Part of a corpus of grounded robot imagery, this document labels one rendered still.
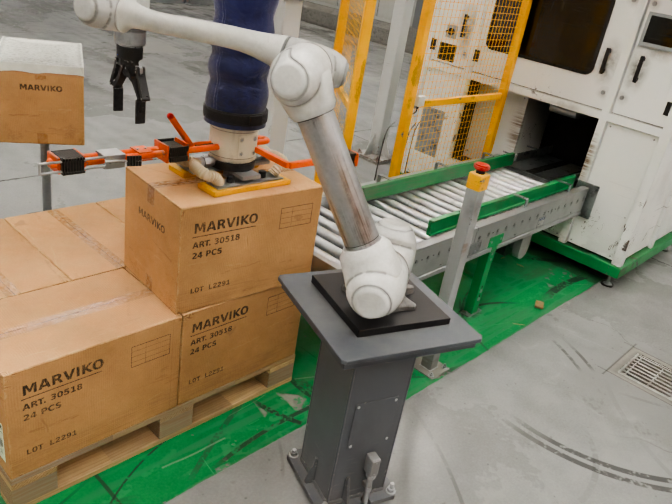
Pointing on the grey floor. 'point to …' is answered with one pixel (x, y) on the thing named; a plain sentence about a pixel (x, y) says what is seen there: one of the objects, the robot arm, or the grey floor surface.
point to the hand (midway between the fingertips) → (128, 113)
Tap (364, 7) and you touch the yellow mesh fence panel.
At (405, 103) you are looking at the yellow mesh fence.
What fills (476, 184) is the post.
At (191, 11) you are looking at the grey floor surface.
